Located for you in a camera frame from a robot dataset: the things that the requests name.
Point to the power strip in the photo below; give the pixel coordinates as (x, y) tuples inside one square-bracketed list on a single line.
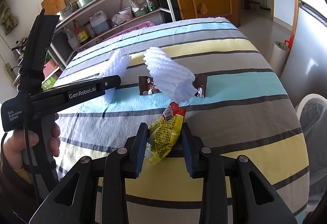
[(10, 73)]

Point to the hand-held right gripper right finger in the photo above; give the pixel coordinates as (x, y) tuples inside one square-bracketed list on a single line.
[(187, 160)]

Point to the green and white bottle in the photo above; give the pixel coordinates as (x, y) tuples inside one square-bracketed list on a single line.
[(150, 5)]

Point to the yellow snack packet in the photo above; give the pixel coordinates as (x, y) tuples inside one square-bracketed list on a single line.
[(166, 137)]

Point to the steel bowl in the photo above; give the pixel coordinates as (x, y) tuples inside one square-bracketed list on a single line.
[(65, 10)]

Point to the red crate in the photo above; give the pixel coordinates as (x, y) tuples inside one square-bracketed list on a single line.
[(52, 65)]

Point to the green carton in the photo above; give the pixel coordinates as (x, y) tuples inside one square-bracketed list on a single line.
[(48, 83)]

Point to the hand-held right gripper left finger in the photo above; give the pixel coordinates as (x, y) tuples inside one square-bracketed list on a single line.
[(142, 160)]

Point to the white paper roll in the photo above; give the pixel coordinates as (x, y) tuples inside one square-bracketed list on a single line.
[(278, 57)]

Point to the red plastic dustpan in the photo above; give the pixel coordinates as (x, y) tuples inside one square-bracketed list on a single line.
[(290, 41)]

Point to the striped tablecloth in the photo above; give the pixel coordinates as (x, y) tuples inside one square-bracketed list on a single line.
[(230, 111)]

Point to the person's left hand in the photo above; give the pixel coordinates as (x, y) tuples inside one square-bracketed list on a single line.
[(12, 152)]

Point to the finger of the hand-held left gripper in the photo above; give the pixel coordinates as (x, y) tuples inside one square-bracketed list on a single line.
[(109, 83)]

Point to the white lidded jar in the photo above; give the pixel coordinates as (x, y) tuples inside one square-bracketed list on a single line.
[(125, 14)]

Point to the white trash bin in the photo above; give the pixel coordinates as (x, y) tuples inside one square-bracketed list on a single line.
[(314, 116)]

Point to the metal stovetop kettle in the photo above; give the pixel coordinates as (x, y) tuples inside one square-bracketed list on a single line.
[(19, 47)]

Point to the person's left forearm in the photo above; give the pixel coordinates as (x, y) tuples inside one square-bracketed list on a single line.
[(15, 188)]

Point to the wooden cutting board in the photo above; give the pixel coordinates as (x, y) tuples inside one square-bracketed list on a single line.
[(52, 0)]

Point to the yellow label bottle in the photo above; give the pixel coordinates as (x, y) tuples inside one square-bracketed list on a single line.
[(82, 36)]

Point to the green bowl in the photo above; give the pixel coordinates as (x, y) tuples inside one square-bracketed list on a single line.
[(140, 12)]

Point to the hanging cloth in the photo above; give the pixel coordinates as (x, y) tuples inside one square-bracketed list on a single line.
[(9, 19)]

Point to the brown coffee sachet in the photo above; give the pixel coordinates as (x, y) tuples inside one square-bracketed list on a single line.
[(147, 84)]

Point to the white foam fruit net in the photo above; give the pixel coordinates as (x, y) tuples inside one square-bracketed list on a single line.
[(168, 73), (116, 65)]

